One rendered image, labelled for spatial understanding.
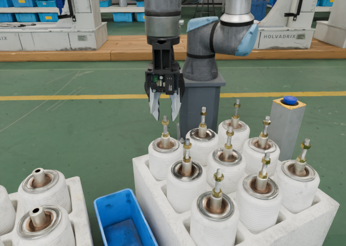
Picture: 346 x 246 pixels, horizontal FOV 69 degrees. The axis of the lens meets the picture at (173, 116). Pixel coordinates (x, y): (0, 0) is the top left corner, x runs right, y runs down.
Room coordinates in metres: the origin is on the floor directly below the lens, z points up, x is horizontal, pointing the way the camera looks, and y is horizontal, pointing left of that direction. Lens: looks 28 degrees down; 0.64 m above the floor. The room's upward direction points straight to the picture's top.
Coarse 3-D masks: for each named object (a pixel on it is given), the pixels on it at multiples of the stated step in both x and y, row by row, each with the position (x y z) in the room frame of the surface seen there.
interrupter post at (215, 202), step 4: (212, 196) 0.35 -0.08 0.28; (220, 196) 0.35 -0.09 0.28; (212, 200) 0.35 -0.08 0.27; (216, 200) 0.35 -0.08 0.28; (220, 200) 0.35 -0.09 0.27; (212, 204) 0.35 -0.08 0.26; (216, 204) 0.34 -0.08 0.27; (220, 204) 0.35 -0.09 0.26; (212, 208) 0.35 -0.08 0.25; (216, 208) 0.34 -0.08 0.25
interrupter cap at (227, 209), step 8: (208, 192) 0.39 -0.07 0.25; (200, 200) 0.37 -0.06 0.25; (208, 200) 0.37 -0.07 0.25; (224, 200) 0.37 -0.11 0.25; (232, 200) 0.37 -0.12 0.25; (200, 208) 0.35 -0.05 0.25; (208, 208) 0.35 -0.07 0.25; (224, 208) 0.35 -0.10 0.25; (232, 208) 0.35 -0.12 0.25; (208, 216) 0.33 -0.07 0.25; (216, 216) 0.33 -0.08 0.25; (224, 216) 0.33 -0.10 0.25
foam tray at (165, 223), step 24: (144, 168) 0.55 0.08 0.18; (144, 192) 0.51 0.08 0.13; (168, 216) 0.39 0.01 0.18; (288, 216) 0.39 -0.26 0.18; (312, 216) 0.39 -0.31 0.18; (168, 240) 0.37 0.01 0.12; (192, 240) 0.33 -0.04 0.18; (240, 240) 0.35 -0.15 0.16; (264, 240) 0.33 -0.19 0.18; (288, 240) 0.35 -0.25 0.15; (312, 240) 0.40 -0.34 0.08
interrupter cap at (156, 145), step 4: (156, 140) 0.59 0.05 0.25; (160, 140) 0.59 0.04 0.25; (172, 140) 0.58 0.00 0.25; (176, 140) 0.58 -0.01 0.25; (152, 144) 0.57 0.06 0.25; (156, 144) 0.57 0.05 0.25; (160, 144) 0.57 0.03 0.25; (172, 144) 0.57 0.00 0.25; (176, 144) 0.57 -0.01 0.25; (156, 148) 0.55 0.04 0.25; (160, 148) 0.55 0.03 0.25; (164, 148) 0.55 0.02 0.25; (168, 148) 0.55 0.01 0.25; (172, 148) 0.55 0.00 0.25; (176, 148) 0.55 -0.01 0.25; (160, 152) 0.53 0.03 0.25; (164, 152) 0.53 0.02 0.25; (168, 152) 0.53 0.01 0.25
